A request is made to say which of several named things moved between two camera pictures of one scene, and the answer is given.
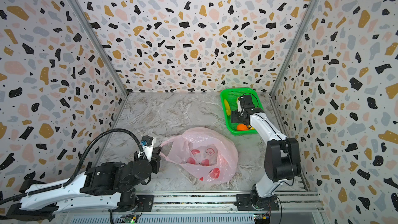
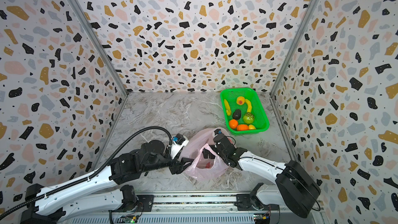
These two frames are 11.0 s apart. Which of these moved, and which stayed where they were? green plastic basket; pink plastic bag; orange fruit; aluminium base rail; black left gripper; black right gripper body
Moved: black left gripper; pink plastic bag; orange fruit; black right gripper body
Stayed: green plastic basket; aluminium base rail
